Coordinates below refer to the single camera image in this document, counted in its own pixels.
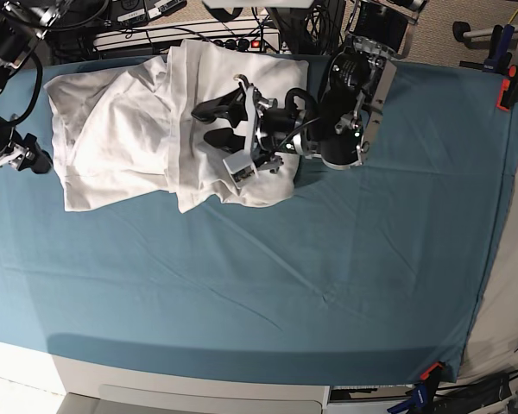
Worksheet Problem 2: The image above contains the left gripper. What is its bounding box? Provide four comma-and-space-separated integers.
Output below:
191, 74, 319, 173

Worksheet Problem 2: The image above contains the white T-shirt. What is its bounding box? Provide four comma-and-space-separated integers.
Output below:
45, 41, 308, 212

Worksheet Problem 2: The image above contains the teal table cloth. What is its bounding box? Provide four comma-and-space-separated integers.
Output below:
0, 63, 518, 386

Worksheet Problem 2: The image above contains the orange black clamp top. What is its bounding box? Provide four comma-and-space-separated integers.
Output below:
496, 65, 518, 111

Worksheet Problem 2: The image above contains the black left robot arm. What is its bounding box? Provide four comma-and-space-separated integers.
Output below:
192, 1, 426, 185

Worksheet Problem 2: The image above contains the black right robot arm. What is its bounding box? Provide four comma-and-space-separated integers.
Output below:
0, 1, 71, 174

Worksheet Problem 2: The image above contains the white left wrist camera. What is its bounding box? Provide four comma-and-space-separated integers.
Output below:
223, 150, 257, 190

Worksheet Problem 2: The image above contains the blue handled clamp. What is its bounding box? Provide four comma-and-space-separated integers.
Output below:
482, 24, 516, 74

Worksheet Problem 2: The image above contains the black power strip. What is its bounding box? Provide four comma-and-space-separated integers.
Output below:
212, 38, 279, 54

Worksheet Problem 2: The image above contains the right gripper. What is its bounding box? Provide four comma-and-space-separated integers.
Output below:
0, 117, 53, 174

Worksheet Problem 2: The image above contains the orange blue clamp bottom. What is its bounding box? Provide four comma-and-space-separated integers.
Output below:
387, 361, 445, 414

